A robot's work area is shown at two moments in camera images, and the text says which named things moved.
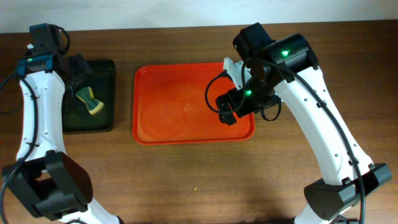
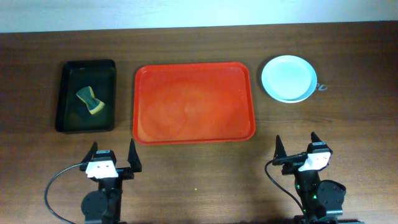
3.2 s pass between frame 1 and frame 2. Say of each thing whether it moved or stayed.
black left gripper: moved
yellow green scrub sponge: stayed
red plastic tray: stayed
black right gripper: moved
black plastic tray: stayed
